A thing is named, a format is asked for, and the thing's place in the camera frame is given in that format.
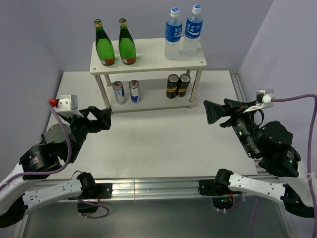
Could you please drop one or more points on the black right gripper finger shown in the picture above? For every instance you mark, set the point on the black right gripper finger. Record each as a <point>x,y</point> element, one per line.
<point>216,111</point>
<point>243,105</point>

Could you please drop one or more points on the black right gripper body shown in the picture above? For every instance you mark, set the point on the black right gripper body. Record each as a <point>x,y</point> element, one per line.
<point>241,124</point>

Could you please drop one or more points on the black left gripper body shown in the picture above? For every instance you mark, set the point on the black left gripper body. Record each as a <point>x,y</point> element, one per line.
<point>81,127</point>

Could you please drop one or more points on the blue silver energy can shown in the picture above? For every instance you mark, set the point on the blue silver energy can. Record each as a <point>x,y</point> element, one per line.
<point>119,92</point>
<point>134,91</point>

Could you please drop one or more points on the green glass bottle front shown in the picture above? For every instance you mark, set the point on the green glass bottle front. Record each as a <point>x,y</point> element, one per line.
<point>104,47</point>

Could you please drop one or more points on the green glass bottle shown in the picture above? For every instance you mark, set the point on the green glass bottle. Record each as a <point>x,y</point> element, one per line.
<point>126,44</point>
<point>104,47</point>

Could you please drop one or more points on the blue label water bottle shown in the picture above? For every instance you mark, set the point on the blue label water bottle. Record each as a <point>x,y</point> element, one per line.
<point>192,31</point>
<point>173,32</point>

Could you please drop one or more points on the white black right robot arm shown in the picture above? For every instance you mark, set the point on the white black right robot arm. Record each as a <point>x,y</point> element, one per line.
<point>272,144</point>

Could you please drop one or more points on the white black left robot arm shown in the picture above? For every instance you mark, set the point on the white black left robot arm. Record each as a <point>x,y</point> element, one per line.
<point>60,146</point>

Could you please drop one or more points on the white two-tier shelf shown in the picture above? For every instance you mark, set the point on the white two-tier shelf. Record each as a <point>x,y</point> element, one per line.
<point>151,71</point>

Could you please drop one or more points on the black Schweppes can right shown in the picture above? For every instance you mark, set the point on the black Schweppes can right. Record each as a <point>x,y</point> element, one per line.
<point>184,82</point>

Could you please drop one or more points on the black schweppes can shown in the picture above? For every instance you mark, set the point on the black schweppes can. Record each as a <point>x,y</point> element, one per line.
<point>171,88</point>
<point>184,82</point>

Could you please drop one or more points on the black Schweppes can left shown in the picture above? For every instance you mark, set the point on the black Schweppes can left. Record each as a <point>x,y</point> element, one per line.
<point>171,88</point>

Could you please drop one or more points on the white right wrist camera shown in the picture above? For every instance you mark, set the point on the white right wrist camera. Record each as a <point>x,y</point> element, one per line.
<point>264,99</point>

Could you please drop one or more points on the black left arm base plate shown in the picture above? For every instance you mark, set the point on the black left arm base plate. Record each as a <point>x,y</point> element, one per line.
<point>100,191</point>

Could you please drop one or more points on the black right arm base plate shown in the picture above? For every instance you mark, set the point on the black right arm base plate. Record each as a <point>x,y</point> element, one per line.
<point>207,187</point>

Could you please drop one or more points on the aluminium rail frame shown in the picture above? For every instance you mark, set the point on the aluminium rail frame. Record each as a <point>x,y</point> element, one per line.
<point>154,161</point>

